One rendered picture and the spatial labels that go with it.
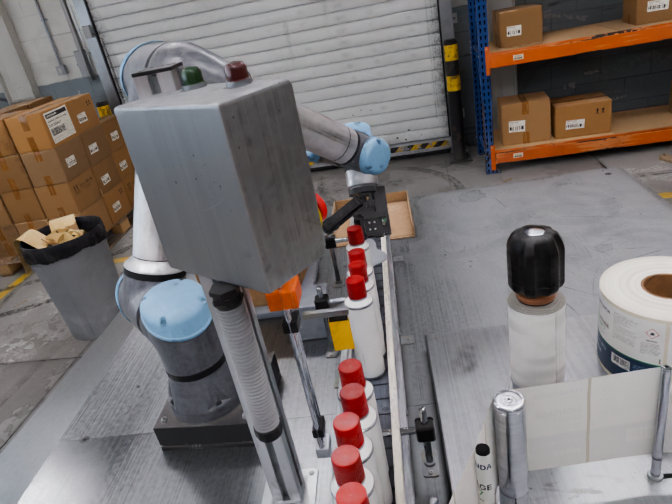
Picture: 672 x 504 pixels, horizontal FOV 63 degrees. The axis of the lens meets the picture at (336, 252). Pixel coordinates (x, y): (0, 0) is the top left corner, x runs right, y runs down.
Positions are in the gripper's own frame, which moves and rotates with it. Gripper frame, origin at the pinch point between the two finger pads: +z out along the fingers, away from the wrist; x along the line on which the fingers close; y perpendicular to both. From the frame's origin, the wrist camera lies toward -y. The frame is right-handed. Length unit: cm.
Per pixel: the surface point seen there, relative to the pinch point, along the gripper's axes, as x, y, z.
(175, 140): -79, -10, -13
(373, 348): -27.6, 1.6, 14.2
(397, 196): 63, 10, -27
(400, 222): 48, 10, -16
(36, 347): 165, -208, 13
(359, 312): -32.0, 0.4, 7.3
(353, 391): -58, 1, 16
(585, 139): 300, 156, -85
